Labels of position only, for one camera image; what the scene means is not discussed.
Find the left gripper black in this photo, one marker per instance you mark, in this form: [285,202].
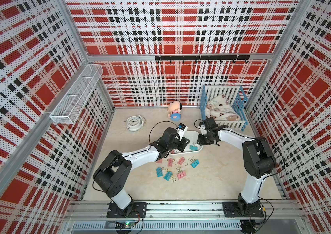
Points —
[183,144]

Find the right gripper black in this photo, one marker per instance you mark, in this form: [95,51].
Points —
[201,141]

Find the white plastic storage box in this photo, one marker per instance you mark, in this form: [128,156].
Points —
[193,137]

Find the teal binder clip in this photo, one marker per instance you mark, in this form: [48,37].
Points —
[169,176]
[194,162]
[193,147]
[159,171]

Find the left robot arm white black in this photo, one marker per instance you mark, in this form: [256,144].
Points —
[112,174]

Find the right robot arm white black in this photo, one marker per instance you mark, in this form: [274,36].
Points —
[258,158]

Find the printed crib blanket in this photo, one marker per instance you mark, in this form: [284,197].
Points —
[220,109]

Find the pink baby doll toy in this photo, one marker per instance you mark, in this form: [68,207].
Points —
[174,111]

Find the blue white toy crib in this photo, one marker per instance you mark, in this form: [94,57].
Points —
[236,97]

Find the white alarm clock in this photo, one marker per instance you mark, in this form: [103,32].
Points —
[135,123]

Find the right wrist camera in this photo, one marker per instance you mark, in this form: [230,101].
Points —
[209,124]

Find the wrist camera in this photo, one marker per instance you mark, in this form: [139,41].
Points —
[182,129]
[209,124]

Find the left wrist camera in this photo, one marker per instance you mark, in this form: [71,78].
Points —
[182,129]

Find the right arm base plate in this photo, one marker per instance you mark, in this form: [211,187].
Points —
[241,209]

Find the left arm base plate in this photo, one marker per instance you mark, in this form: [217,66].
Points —
[134,210]

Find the black hook rail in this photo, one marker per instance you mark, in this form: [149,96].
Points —
[203,57]

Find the aluminium front rail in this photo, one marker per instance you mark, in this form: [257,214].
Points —
[184,210]

